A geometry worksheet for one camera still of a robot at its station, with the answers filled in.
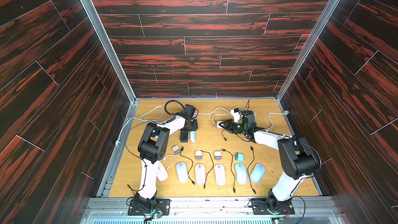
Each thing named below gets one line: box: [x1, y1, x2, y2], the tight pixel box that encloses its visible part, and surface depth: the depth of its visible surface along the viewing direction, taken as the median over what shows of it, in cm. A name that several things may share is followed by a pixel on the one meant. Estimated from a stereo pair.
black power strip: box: [180, 131, 189, 143], surface depth 98 cm
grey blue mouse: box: [235, 162, 248, 185], surface depth 84 cm
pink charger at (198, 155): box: [195, 150, 203, 162], surface depth 91 cm
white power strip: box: [190, 130, 197, 143], surface depth 98 cm
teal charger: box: [235, 152, 245, 162], surface depth 90 cm
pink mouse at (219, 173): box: [214, 164, 226, 187], surface depth 84 cm
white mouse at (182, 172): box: [176, 161, 189, 184], surface depth 85 cm
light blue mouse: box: [249, 163, 266, 184], surface depth 84 cm
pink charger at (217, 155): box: [214, 150, 222, 162], surface depth 91 cm
